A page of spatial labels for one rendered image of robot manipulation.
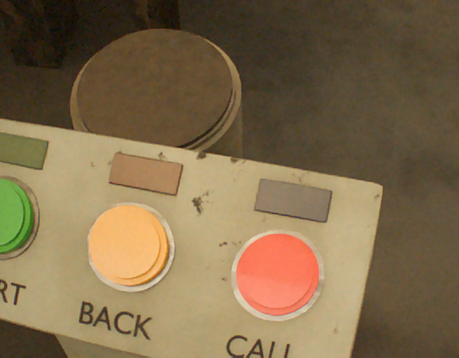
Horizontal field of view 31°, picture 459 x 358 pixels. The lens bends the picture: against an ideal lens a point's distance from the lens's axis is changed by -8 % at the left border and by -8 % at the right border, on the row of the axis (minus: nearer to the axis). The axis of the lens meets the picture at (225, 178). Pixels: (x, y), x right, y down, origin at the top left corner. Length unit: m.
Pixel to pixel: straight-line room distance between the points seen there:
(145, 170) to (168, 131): 0.13
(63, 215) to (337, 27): 0.94
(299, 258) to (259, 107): 0.82
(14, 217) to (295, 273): 0.15
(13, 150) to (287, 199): 0.15
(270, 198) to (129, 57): 0.22
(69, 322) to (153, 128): 0.18
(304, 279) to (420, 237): 0.73
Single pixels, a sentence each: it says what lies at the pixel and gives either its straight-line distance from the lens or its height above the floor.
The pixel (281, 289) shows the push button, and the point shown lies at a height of 0.61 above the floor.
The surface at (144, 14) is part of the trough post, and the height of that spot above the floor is 0.17.
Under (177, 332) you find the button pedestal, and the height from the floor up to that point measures 0.59.
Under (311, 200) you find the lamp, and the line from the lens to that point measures 0.43.
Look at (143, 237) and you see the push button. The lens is 0.43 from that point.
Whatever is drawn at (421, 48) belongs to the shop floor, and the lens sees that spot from 1.33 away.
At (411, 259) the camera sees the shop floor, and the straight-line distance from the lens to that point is 1.12.
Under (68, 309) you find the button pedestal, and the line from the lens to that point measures 0.44.
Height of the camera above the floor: 0.98
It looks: 58 degrees down
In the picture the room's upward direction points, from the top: 3 degrees counter-clockwise
